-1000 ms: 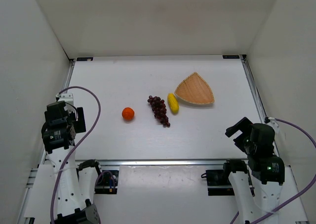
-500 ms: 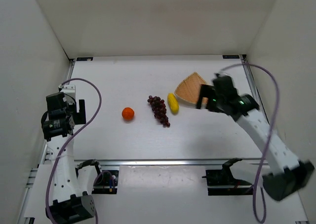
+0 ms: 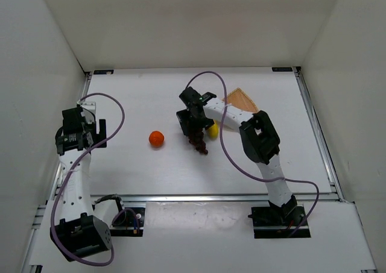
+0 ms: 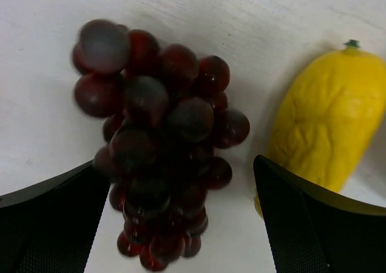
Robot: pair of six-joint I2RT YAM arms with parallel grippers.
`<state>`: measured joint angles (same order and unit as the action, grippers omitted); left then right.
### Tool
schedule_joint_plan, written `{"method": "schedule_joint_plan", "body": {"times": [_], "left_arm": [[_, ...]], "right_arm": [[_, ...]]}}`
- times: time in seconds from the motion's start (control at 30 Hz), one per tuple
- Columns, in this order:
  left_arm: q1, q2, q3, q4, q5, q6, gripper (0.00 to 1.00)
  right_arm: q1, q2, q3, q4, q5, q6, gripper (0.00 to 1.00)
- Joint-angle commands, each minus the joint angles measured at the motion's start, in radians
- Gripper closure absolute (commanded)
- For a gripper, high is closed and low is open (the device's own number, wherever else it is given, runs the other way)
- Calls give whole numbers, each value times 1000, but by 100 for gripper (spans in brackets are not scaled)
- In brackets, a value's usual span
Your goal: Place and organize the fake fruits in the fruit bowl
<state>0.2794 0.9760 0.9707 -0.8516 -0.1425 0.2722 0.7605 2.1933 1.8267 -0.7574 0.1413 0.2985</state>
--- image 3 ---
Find orange fake fruit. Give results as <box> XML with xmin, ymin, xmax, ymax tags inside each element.
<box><xmin>148</xmin><ymin>131</ymin><xmax>165</xmax><ymax>148</ymax></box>

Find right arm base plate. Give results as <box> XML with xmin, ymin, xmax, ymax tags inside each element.
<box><xmin>248</xmin><ymin>206</ymin><xmax>311</xmax><ymax>239</ymax></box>

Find woven bamboo fruit bowl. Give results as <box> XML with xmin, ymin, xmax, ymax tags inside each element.
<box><xmin>227</xmin><ymin>87</ymin><xmax>259</xmax><ymax>113</ymax></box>

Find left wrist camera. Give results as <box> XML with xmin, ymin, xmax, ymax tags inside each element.
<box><xmin>77</xmin><ymin>101</ymin><xmax>97</xmax><ymax>116</ymax></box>

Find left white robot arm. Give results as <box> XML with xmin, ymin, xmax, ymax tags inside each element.
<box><xmin>50</xmin><ymin>102</ymin><xmax>123</xmax><ymax>262</ymax></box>

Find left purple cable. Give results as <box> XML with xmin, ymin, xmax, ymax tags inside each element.
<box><xmin>49</xmin><ymin>93</ymin><xmax>125</xmax><ymax>266</ymax></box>

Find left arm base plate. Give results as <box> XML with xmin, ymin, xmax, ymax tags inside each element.
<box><xmin>110</xmin><ymin>207</ymin><xmax>145</xmax><ymax>237</ymax></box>

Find front aluminium rail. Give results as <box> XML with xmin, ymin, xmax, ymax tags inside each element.
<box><xmin>90</xmin><ymin>192</ymin><xmax>341</xmax><ymax>203</ymax></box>

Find dark red fake grapes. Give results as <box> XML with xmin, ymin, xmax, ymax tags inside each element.
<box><xmin>188</xmin><ymin>128</ymin><xmax>208</xmax><ymax>155</ymax></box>

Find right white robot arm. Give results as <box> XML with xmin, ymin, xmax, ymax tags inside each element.
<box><xmin>176</xmin><ymin>87</ymin><xmax>304</xmax><ymax>226</ymax></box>

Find yellow fake lemon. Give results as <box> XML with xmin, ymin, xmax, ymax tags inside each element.
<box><xmin>206</xmin><ymin>122</ymin><xmax>219</xmax><ymax>140</ymax></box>

